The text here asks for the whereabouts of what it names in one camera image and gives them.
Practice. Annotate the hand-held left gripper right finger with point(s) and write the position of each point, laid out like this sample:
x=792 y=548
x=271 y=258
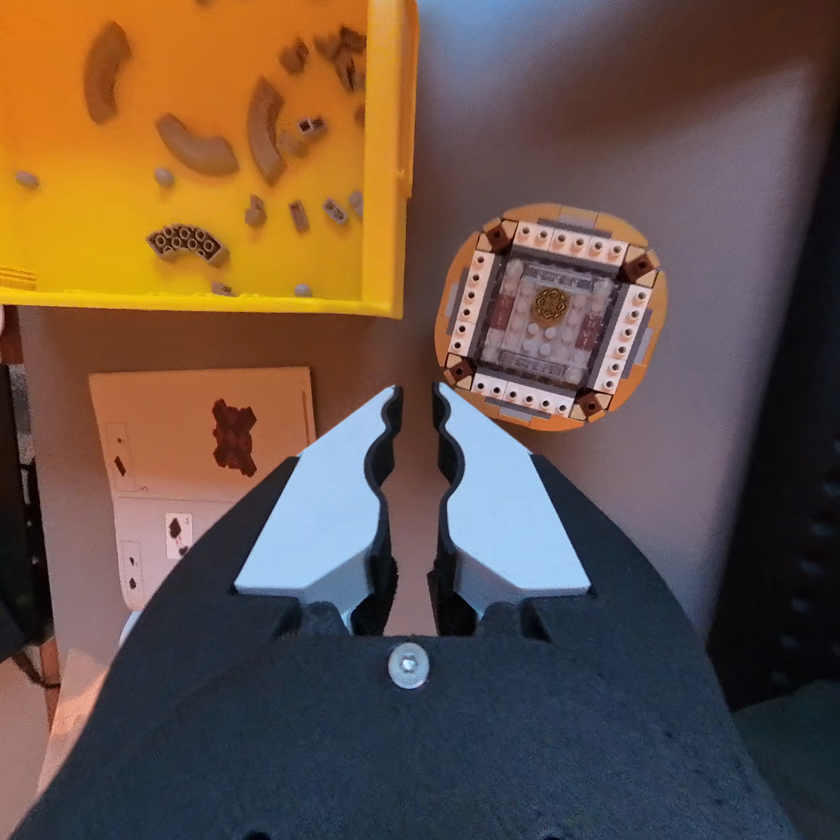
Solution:
x=512 y=518

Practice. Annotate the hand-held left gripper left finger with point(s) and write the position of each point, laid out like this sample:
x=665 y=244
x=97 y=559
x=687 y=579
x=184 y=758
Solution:
x=321 y=518

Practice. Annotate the round toy brick model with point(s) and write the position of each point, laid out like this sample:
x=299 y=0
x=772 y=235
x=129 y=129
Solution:
x=551 y=308

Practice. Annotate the yellow plastic bin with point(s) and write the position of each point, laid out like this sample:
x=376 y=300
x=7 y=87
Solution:
x=65 y=118

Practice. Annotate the open instruction booklet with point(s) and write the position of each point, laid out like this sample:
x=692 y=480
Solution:
x=170 y=407

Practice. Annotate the black dotted mat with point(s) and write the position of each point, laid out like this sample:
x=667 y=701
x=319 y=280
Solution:
x=787 y=459

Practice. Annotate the scattered loose toy bricks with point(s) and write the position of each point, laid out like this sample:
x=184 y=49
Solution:
x=197 y=148

